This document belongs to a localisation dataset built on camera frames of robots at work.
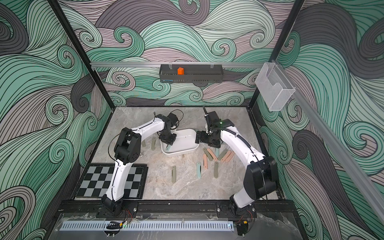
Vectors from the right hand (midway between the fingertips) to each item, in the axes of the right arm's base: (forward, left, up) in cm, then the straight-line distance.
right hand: (204, 143), depth 83 cm
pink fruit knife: (-1, -5, -13) cm, 14 cm away
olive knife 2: (0, -3, -13) cm, 13 cm away
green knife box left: (+4, +23, -12) cm, 26 cm away
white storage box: (+8, +12, -12) cm, 19 cm away
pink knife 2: (-2, -14, -13) cm, 19 cm away
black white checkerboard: (-16, +60, -8) cm, 63 cm away
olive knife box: (-13, +18, -13) cm, 26 cm away
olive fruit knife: (-1, -12, -13) cm, 18 cm away
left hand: (+8, +21, -12) cm, 26 cm away
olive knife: (-10, -7, -14) cm, 19 cm away
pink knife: (-5, -1, -13) cm, 14 cm away
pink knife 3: (-2, -17, -14) cm, 22 cm away
